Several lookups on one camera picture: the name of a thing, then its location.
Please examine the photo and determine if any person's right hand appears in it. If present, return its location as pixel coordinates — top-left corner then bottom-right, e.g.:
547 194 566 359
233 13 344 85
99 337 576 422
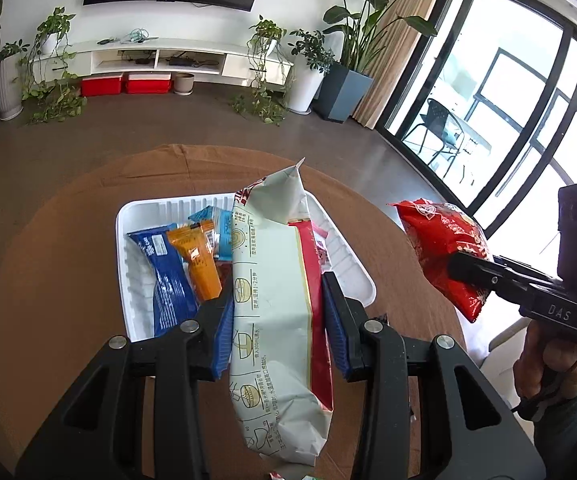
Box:
513 317 577 412

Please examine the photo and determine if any bushy plant in white pot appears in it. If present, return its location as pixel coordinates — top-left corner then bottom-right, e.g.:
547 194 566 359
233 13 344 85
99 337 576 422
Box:
285 29 335 115

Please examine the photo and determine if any red storage box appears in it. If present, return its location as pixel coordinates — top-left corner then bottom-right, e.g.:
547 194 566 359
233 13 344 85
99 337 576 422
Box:
81 74 124 98
126 72 173 95

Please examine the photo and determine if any orange snack packet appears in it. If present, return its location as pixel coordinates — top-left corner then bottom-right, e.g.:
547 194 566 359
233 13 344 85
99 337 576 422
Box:
166 222 223 304

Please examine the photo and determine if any person's right forearm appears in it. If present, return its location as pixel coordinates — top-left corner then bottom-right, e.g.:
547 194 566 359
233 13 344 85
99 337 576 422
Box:
531 360 577 480

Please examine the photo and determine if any white television cabinet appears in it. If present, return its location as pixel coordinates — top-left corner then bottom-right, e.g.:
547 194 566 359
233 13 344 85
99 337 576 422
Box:
65 37 295 87

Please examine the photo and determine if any black balcony chair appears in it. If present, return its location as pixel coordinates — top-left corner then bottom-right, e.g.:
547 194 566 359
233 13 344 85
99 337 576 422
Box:
400 98 470 177

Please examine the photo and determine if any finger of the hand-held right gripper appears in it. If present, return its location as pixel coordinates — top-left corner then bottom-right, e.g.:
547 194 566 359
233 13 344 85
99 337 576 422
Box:
491 255 564 287
447 251 535 312

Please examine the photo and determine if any large leaf plant dark pot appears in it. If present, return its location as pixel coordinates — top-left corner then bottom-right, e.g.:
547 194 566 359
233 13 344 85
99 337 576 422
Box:
313 0 445 124

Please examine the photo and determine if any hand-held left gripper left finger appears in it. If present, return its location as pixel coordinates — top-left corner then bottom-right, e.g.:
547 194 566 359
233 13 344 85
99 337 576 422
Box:
16 285 236 480

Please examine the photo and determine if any trailing plant small white pot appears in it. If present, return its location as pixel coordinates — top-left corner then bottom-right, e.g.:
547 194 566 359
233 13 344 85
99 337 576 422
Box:
230 15 295 127
18 6 90 124

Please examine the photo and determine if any white plastic tray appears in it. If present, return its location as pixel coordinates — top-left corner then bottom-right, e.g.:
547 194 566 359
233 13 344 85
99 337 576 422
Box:
116 191 377 346

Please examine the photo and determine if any beige curtain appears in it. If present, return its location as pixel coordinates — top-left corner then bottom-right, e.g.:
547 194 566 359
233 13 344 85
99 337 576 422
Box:
353 0 458 132

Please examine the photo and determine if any light blue snack packet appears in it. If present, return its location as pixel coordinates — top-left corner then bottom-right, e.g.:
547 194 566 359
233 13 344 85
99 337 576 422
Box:
188 206 234 261

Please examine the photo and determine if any black framed glass door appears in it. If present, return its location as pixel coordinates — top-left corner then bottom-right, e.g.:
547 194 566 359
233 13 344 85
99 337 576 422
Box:
375 0 577 262

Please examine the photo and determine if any white and red noodle bag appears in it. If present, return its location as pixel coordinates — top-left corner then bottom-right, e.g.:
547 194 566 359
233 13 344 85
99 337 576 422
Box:
228 157 335 467

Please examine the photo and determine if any large red snack bag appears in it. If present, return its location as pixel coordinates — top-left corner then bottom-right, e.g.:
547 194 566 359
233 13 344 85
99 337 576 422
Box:
387 199 495 324

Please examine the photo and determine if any pink berry print snack packet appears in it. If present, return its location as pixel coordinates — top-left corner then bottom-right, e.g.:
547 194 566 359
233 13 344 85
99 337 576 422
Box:
313 225 332 274

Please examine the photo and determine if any plant in white ribbed pot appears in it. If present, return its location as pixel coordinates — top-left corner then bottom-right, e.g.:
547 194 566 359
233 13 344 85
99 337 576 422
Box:
0 39 30 121

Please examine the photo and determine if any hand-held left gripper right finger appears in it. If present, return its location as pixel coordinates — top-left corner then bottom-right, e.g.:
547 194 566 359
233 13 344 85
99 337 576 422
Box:
321 271 547 480

